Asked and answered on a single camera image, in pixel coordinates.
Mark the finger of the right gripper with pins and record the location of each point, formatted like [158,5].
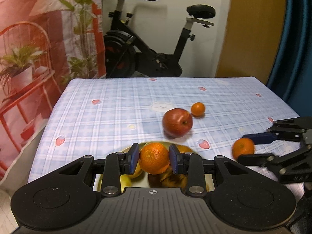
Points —
[265,159]
[260,137]

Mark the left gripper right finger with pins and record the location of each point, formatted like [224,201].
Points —
[194,166]

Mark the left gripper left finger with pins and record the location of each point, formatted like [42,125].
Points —
[115,165]

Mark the large yellow citrus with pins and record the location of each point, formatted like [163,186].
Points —
[137,147]

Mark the dark purple mangosteen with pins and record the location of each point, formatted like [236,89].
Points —
[168,179]

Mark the small orange tangerine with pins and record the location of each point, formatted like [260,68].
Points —
[198,109]
[154,158]

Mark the orange tangerine in plate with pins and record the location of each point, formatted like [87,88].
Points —
[184,149]

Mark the green apple with dimple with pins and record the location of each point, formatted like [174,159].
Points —
[125,181]

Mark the beige round plate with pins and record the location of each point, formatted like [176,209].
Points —
[142,180]

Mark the large red apple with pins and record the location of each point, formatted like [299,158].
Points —
[177,122]

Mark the blue plaid bed sheet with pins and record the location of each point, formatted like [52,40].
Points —
[101,116]

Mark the brown wooden board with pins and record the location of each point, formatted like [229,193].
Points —
[252,38]

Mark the printed chair plant backdrop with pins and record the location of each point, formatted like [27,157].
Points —
[44,45]

